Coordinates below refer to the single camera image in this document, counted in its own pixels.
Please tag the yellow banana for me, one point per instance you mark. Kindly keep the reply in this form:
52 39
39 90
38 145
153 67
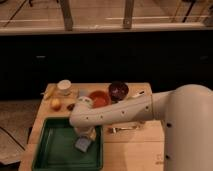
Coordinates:
49 92

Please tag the grey square block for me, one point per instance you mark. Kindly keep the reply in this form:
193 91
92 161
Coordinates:
83 92

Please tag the white utensil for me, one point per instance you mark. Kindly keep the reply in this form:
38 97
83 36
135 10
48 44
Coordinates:
138 94

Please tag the metal fork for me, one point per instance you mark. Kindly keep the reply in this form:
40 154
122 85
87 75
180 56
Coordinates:
113 130

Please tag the white cup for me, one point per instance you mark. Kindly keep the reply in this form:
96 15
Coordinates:
64 87

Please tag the dark red bowl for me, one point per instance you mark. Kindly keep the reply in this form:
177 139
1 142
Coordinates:
118 91

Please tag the blue grey sponge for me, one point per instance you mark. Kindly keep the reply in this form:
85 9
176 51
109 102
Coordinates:
82 144

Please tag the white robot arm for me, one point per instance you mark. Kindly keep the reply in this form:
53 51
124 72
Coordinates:
187 112

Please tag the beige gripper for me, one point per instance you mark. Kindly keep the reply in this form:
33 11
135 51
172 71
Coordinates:
91 135

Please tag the orange bowl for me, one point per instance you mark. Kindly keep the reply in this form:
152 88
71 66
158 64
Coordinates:
100 99

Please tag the green plastic tray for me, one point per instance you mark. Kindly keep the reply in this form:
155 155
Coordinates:
56 149

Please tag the yellow orange fruit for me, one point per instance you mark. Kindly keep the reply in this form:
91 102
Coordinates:
55 104

